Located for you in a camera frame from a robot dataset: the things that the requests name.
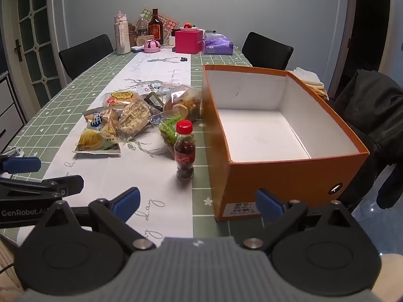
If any small cola bottle red cap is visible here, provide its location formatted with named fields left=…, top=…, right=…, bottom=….
left=173, top=120, right=196, bottom=180

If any brown liquor bottle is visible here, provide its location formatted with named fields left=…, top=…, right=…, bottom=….
left=149, top=9, right=164, bottom=45

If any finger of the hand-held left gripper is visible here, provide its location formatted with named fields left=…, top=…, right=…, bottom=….
left=0, top=175, right=84, bottom=199
left=0, top=149, right=42, bottom=174

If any clear plastic bottle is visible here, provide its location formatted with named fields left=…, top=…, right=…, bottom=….
left=137, top=15, right=149, bottom=36

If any clear snack packet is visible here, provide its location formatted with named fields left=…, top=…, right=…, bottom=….
left=159, top=82, right=184, bottom=94

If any glass pane door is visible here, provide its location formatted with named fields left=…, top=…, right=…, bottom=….
left=3, top=0, right=63, bottom=107

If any orange cardboard box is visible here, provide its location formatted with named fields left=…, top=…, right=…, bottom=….
left=201, top=64, right=370, bottom=222

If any orange bread packet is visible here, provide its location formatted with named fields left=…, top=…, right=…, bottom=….
left=101, top=91, right=139, bottom=114

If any vegetable chips bag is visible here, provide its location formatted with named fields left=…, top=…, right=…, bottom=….
left=162, top=85, right=202, bottom=123

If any pink round container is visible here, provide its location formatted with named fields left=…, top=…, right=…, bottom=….
left=144, top=39, right=162, bottom=53

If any dark jacket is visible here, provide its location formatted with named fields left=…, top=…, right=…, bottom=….
left=327, top=69, right=403, bottom=210

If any purple tissue pack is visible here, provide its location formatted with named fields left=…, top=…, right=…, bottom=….
left=203, top=36, right=235, bottom=55

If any beige radio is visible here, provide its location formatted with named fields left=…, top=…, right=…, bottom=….
left=136, top=34, right=155, bottom=48

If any black chair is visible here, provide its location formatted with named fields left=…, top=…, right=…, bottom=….
left=58, top=34, right=114, bottom=81
left=242, top=31, right=295, bottom=70

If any rice cracker packet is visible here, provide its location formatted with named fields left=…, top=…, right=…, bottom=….
left=116, top=97, right=155, bottom=139

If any green label snack packet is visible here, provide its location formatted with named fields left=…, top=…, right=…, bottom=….
left=157, top=116, right=180, bottom=159

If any white pink water bottle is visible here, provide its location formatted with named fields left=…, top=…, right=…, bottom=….
left=114, top=11, right=131, bottom=55

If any white table runner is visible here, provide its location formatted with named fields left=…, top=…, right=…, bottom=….
left=16, top=52, right=194, bottom=243

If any pink box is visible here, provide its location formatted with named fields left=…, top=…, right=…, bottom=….
left=175, top=30, right=203, bottom=54

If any folded cloths stack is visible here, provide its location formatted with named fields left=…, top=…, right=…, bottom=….
left=288, top=67, right=325, bottom=88

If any yellow snack packet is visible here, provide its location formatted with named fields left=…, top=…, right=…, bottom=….
left=74, top=107, right=122, bottom=155

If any green checked tablecloth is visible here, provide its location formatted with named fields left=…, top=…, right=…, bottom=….
left=0, top=46, right=254, bottom=249

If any dark green snack packet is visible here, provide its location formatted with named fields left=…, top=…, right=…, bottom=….
left=145, top=92, right=164, bottom=112

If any white label snack packet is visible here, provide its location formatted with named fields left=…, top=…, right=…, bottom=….
left=139, top=81, right=164, bottom=95

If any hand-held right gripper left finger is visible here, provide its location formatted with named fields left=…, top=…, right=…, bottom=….
left=35, top=187, right=156, bottom=251

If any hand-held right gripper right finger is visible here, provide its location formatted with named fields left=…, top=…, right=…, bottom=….
left=242, top=189, right=358, bottom=253

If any grey drawer cabinet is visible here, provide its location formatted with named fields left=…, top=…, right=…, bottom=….
left=0, top=71, right=27, bottom=152

